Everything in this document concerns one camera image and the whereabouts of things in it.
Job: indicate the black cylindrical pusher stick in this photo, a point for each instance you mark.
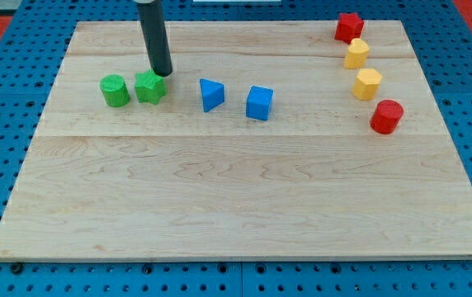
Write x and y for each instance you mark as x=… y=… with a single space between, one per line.
x=155 y=36

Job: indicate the green star block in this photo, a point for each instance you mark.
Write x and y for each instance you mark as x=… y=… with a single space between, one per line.
x=149 y=87

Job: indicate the green cylinder block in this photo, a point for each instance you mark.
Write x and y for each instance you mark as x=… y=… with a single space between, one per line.
x=114 y=90

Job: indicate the red star block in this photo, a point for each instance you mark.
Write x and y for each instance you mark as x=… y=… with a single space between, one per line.
x=349 y=27

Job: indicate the blue triangle block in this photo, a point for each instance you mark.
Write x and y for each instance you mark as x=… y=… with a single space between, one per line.
x=212 y=94

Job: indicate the blue cube block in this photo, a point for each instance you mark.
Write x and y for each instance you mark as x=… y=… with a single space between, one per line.
x=258 y=103

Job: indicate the wooden board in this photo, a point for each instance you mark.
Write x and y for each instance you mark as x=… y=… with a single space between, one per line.
x=172 y=183

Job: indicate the yellow heart block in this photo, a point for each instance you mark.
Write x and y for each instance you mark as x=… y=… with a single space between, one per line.
x=357 y=53

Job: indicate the yellow hexagon block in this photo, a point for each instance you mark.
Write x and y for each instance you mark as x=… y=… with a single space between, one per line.
x=366 y=84

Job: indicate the red cylinder block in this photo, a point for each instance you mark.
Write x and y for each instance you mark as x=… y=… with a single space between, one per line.
x=386 y=117

